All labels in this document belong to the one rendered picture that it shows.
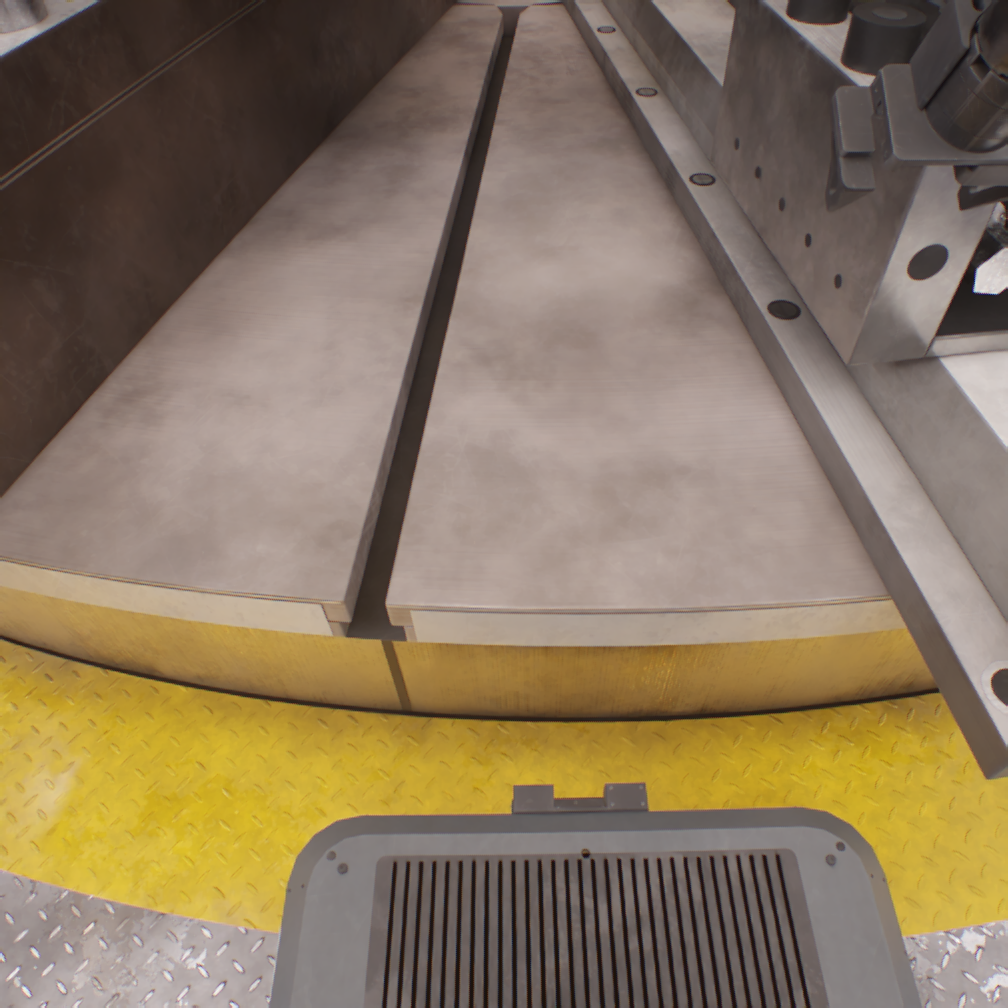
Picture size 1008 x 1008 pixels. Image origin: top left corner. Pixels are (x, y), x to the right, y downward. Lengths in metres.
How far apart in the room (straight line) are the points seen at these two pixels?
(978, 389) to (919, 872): 0.56
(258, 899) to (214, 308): 0.79
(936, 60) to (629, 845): 0.61
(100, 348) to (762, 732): 1.00
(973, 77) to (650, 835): 0.59
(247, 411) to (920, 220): 0.75
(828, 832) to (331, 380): 0.75
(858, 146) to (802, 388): 0.45
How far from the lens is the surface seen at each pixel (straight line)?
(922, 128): 0.55
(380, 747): 1.04
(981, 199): 0.64
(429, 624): 0.79
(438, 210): 1.34
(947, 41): 0.53
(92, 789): 1.15
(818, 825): 0.77
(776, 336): 1.01
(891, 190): 0.75
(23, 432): 1.05
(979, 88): 0.52
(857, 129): 0.56
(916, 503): 0.86
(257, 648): 0.98
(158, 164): 1.21
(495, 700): 0.99
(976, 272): 0.82
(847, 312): 0.81
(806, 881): 0.74
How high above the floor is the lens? 0.95
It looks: 50 degrees down
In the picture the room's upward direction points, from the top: 3 degrees counter-clockwise
